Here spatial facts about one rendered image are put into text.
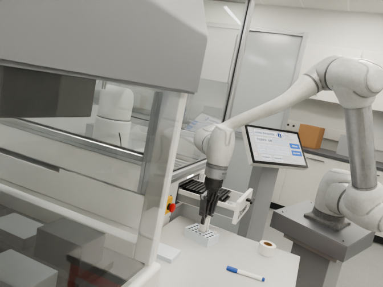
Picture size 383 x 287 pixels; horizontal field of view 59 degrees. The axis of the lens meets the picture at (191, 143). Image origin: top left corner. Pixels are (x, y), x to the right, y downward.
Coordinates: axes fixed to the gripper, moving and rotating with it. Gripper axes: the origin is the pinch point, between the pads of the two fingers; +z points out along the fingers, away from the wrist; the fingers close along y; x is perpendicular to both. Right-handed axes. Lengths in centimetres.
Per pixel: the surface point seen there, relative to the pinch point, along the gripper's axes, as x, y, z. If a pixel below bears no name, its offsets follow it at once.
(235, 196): 8.1, 39.0, -3.0
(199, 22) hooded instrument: -19, -54, -68
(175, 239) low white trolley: 6.4, -9.2, 7.6
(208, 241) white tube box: -5.2, -2.6, 5.2
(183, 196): 20.7, 10.4, -2.9
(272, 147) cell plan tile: 25, 116, -23
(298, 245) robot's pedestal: -25, 54, 14
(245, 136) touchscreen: 40, 100, -28
